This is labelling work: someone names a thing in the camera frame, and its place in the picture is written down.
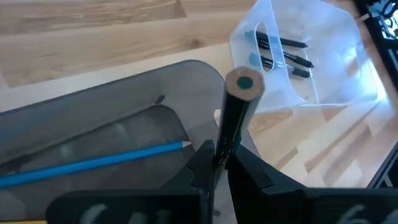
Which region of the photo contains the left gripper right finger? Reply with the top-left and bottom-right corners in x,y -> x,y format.
224,144 -> 398,224

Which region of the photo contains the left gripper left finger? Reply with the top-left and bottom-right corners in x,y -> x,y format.
45,139 -> 216,224

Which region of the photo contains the green pencil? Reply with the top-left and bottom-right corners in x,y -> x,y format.
212,65 -> 266,167

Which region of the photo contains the blue pencil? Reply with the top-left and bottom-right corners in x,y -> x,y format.
0,140 -> 192,189

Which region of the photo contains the smoky grey plastic bin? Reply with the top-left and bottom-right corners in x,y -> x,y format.
0,59 -> 259,222

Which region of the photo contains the clear plastic bin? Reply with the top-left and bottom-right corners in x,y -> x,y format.
229,0 -> 392,114

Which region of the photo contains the black table edge rail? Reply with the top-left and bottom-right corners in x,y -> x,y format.
353,0 -> 398,189

